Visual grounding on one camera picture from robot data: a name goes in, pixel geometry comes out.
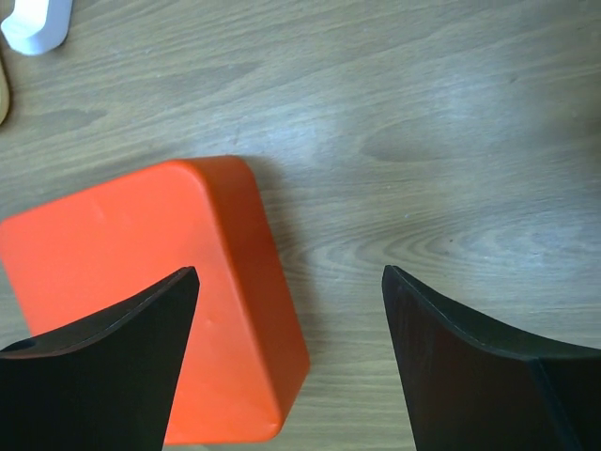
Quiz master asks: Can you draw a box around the white clothes rack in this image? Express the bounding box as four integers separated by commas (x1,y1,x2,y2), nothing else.
1,0,73,56

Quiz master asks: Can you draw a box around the orange box lid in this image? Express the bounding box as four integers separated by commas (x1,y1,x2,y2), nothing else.
1,156,310,445

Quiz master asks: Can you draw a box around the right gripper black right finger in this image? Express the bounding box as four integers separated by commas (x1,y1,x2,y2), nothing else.
381,265,600,450

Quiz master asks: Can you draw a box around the light orange tray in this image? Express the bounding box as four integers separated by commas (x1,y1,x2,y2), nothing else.
0,57,11,124

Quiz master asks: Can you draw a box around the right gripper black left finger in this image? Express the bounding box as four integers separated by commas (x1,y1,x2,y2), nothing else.
1,267,200,450

